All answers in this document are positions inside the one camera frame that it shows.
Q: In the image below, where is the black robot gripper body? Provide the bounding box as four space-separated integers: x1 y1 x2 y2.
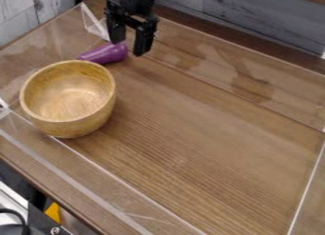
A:
106 0 159 32

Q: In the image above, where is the purple toy eggplant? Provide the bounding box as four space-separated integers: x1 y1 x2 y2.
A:
76 42 128 65

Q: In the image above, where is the clear acrylic table enclosure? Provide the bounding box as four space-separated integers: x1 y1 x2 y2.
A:
0 9 325 235

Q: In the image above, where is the brown wooden bowl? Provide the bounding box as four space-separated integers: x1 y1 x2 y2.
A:
19 60 118 138

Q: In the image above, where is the black cable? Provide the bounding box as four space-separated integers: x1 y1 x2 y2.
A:
0 207 31 235

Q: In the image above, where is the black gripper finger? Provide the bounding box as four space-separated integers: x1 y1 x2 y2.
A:
107 16 125 44
133 24 153 56

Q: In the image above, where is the yellow black equipment base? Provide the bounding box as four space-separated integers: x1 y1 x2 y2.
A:
0 160 99 235

